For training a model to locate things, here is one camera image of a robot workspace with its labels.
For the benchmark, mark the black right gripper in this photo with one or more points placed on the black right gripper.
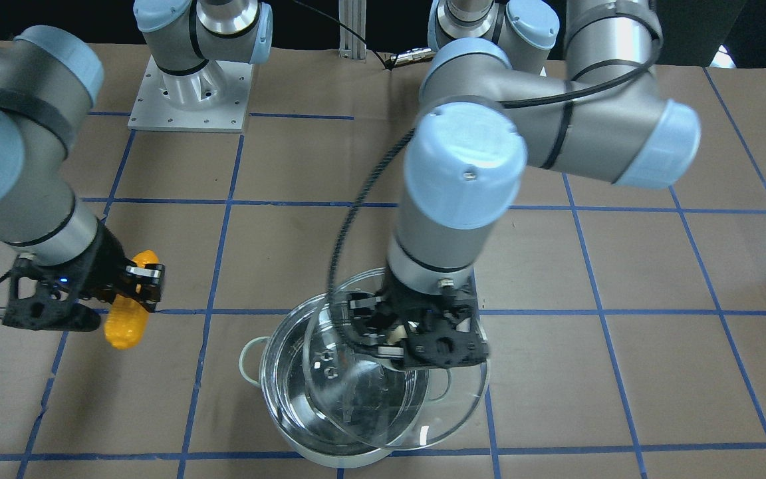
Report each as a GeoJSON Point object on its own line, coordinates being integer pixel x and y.
{"type": "Point", "coordinates": [105, 264]}

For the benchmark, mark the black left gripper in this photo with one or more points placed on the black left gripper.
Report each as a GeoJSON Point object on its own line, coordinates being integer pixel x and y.
{"type": "Point", "coordinates": [371, 318]}

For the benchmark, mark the yellow toy corn cob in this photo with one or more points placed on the yellow toy corn cob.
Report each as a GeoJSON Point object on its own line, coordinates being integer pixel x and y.
{"type": "Point", "coordinates": [125, 324]}

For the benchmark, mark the glass pot lid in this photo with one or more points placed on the glass pot lid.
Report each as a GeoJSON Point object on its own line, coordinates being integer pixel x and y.
{"type": "Point", "coordinates": [469, 383]}

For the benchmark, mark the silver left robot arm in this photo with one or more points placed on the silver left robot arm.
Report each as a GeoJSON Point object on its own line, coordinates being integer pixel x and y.
{"type": "Point", "coordinates": [509, 87]}

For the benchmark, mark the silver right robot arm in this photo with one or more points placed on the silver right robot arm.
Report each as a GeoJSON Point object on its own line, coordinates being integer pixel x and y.
{"type": "Point", "coordinates": [50, 80]}

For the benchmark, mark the pale green electric pot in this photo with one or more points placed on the pale green electric pot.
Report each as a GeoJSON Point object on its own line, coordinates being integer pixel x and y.
{"type": "Point", "coordinates": [337, 408]}

